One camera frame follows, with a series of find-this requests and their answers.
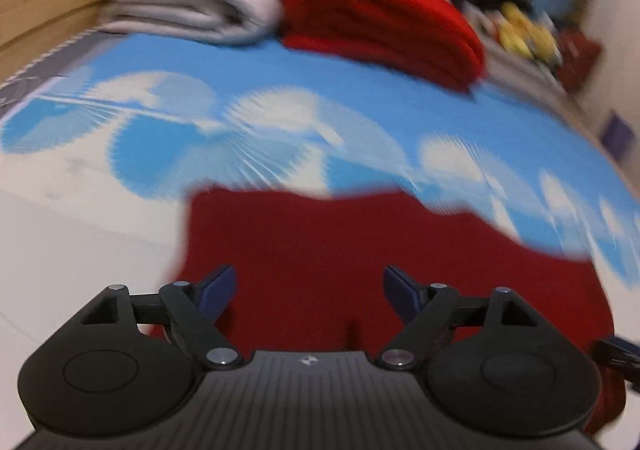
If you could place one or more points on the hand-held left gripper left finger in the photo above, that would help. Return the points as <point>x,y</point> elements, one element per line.
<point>216,289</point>

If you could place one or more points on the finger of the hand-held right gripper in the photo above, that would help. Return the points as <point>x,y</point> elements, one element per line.
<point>616,351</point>

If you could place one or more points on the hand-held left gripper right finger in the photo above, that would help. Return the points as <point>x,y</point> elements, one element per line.
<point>401,291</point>

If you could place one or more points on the dark red knit sweater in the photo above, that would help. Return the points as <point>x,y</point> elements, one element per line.
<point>350,240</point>

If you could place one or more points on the blue and white printed bedsheet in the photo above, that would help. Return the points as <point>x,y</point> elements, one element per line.
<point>300,125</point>

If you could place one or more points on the bright red folded blanket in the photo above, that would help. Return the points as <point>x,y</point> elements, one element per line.
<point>380,15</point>

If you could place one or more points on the white fleece folded blanket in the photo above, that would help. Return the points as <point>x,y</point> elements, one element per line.
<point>185,13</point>

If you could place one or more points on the yellow plush toy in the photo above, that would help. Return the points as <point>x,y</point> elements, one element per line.
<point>517,28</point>
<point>545,41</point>

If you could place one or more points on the dark red cushion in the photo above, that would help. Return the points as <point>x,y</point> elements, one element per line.
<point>580,58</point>

